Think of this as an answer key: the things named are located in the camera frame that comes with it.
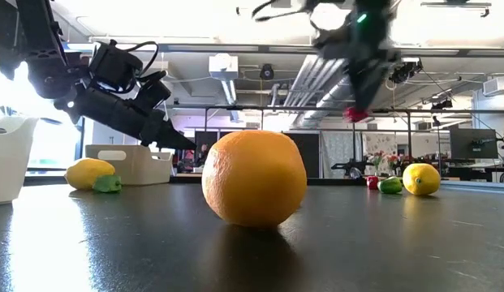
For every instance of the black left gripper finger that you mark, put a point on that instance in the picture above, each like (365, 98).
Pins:
(172, 138)

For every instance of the small red bell pepper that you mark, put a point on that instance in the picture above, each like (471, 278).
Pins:
(372, 183)
(355, 116)

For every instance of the yellow lemon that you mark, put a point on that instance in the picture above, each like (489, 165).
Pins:
(87, 172)
(421, 179)

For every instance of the small green bell pepper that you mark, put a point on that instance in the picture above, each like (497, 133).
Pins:
(107, 184)
(390, 185)

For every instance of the orange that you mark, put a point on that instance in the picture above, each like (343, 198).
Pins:
(253, 178)

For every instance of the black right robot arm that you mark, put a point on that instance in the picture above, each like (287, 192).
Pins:
(369, 28)

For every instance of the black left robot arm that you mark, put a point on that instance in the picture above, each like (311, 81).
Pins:
(36, 40)

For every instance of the person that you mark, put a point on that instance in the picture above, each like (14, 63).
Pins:
(203, 153)

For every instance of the black ceiling spotlight cluster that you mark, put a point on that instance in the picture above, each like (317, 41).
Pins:
(406, 71)

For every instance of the small white plastic basket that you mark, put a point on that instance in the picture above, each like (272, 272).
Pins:
(134, 166)

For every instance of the white patterned curtain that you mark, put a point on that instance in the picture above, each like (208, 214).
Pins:
(337, 150)

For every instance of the flowers in vase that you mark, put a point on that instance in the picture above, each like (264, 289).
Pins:
(377, 159)
(394, 160)

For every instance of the black clamp stand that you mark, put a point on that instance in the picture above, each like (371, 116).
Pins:
(349, 165)

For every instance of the black partition panel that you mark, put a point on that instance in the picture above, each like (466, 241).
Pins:
(310, 154)

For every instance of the white ceiling box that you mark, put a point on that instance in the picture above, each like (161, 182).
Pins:
(223, 67)

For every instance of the dark background monitor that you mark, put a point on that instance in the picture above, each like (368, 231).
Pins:
(462, 138)

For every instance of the grey overhead beam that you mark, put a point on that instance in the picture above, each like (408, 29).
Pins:
(235, 48)

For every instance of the large white plastic basket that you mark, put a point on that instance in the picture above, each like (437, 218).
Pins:
(10, 162)

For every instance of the ceiling light bar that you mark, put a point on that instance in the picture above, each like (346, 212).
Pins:
(454, 4)

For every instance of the white air conditioner unit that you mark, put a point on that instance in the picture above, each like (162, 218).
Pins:
(497, 85)

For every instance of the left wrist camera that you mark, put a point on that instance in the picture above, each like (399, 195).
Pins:
(154, 91)

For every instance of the black metal rack frame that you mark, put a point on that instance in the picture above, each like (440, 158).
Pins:
(276, 108)

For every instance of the black ceiling camera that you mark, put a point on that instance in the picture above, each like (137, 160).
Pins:
(266, 72)

